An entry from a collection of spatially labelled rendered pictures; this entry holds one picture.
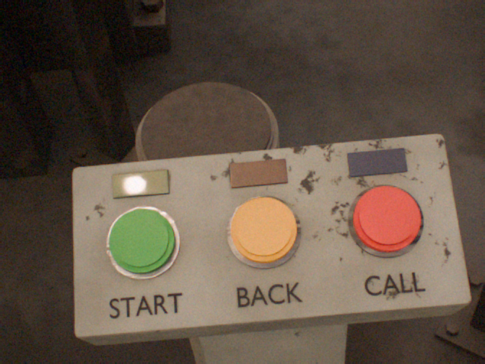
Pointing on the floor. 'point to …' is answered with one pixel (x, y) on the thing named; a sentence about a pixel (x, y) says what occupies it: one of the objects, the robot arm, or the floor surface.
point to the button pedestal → (263, 295)
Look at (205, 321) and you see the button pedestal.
